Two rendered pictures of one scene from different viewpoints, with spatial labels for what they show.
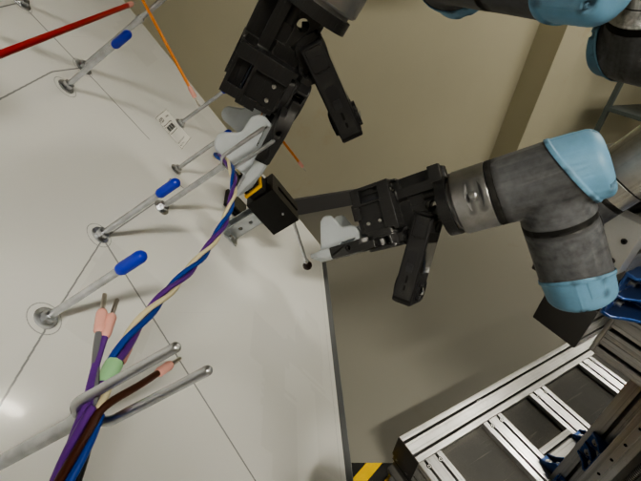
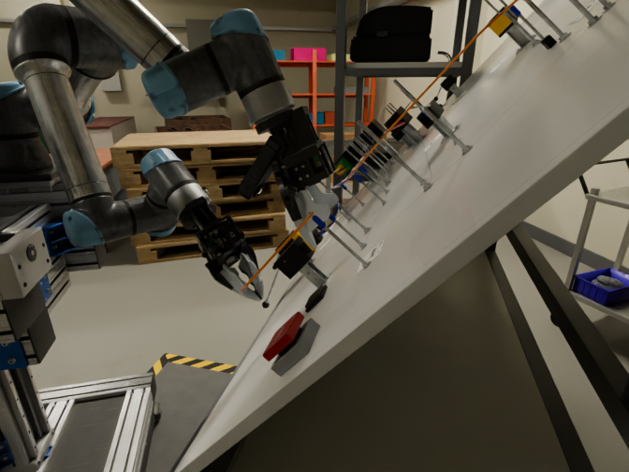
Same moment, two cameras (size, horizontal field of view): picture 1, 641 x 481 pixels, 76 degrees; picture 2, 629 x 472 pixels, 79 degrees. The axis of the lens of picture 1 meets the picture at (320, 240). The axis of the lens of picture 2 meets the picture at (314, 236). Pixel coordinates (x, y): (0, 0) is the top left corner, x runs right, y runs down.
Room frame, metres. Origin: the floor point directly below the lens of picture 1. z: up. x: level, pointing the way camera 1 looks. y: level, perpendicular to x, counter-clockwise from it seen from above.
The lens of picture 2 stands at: (1.01, 0.33, 1.39)
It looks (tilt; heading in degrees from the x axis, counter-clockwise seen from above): 22 degrees down; 203
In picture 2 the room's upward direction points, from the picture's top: straight up
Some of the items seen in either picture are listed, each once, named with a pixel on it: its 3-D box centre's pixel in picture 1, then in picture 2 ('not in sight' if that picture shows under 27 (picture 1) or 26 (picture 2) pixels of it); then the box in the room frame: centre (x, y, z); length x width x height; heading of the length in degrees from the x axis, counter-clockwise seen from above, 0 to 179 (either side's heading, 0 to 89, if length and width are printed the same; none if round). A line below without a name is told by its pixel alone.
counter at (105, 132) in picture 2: not in sight; (108, 140); (-4.43, -6.25, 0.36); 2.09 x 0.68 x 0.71; 36
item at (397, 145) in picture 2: not in sight; (383, 153); (-0.72, -0.05, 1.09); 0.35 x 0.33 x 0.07; 8
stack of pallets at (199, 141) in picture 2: not in sight; (207, 189); (-1.79, -1.91, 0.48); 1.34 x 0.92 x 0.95; 130
